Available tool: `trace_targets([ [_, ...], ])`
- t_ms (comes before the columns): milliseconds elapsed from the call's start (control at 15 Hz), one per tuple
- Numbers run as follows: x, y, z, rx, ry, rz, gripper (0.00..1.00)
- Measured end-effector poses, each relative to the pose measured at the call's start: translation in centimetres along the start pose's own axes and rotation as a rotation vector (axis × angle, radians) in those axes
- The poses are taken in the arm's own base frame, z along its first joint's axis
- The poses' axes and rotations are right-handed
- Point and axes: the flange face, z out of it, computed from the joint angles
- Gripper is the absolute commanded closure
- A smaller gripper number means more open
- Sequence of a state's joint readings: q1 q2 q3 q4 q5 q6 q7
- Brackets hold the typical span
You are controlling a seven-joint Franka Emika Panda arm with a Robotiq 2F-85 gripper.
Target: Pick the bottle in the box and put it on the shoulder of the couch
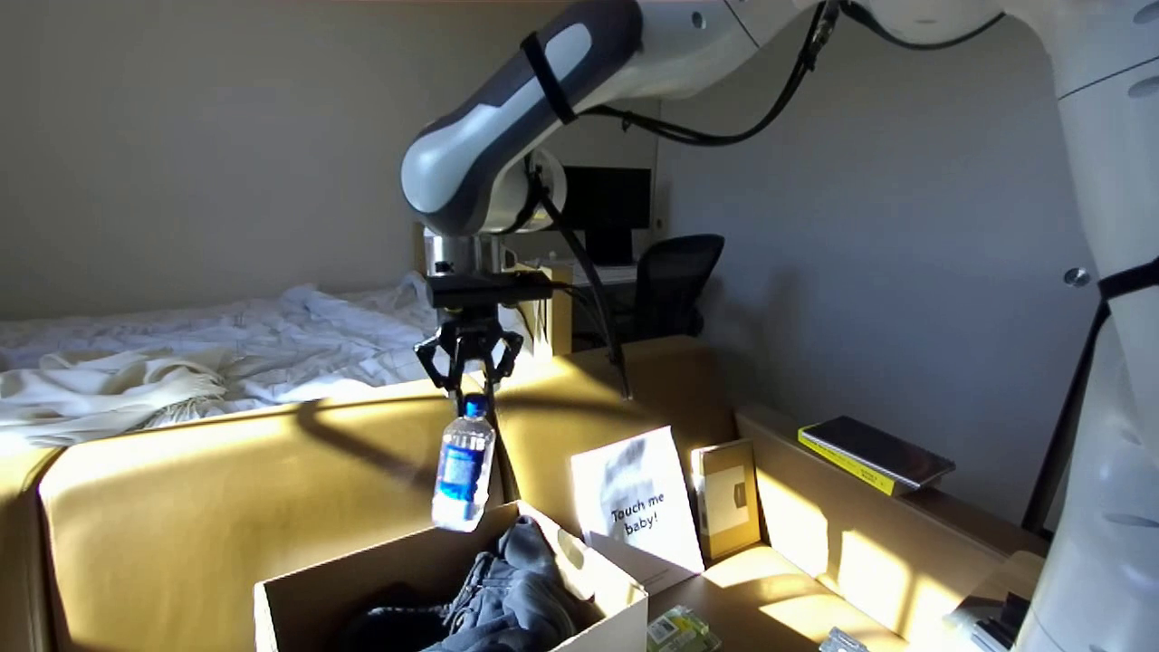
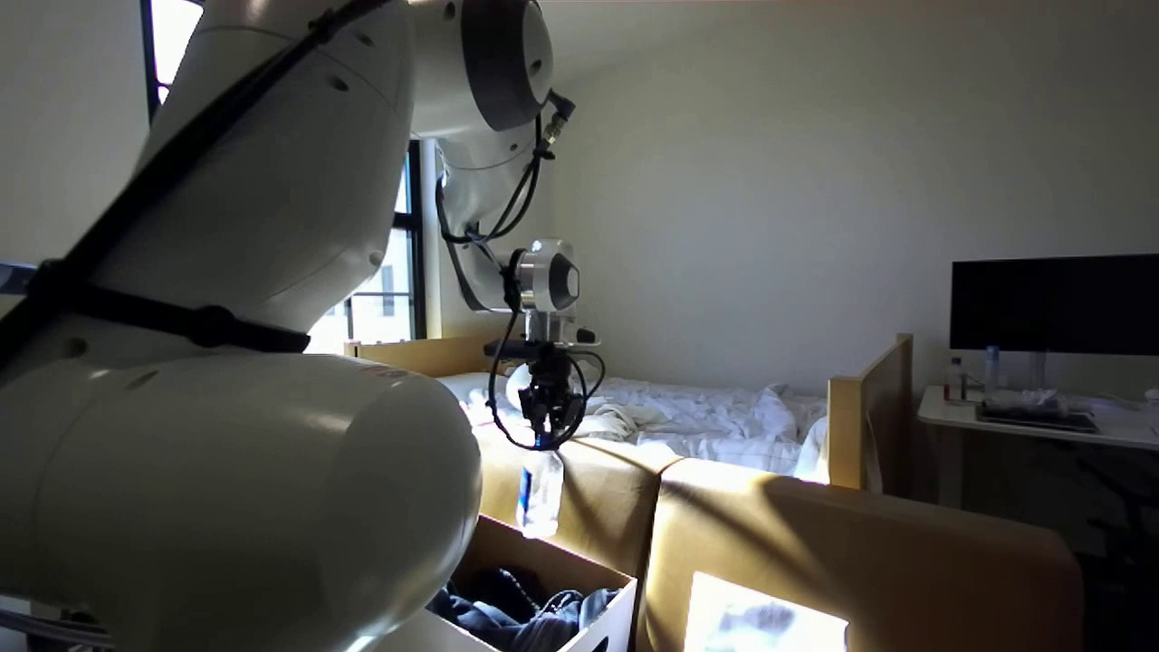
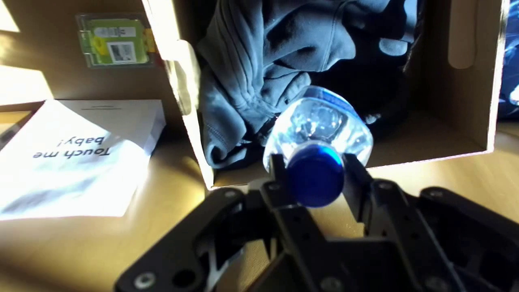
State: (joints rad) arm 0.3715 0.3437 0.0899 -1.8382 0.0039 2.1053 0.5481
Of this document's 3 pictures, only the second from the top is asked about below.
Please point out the white desk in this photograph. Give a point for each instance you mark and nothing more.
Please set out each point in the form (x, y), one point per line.
(1126, 423)

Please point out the black keyboard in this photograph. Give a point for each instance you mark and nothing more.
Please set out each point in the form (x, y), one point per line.
(1039, 417)

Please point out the black computer monitor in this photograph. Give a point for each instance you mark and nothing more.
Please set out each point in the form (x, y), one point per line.
(1051, 301)

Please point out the open cardboard box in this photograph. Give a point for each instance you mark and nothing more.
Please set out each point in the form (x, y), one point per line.
(546, 557)
(919, 567)

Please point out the small clear desk bottle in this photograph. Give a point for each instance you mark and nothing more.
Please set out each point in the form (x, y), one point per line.
(995, 368)
(957, 386)

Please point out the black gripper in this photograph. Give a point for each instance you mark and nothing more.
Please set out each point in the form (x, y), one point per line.
(550, 382)

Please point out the clear bottle with blue cap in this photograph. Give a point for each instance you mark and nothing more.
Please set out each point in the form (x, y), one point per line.
(543, 492)

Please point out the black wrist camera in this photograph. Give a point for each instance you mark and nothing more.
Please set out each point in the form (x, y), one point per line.
(546, 347)

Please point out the white printed sign card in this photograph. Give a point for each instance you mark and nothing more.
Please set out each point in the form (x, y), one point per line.
(764, 615)

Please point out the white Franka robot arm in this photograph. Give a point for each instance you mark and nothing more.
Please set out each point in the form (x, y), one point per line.
(240, 484)

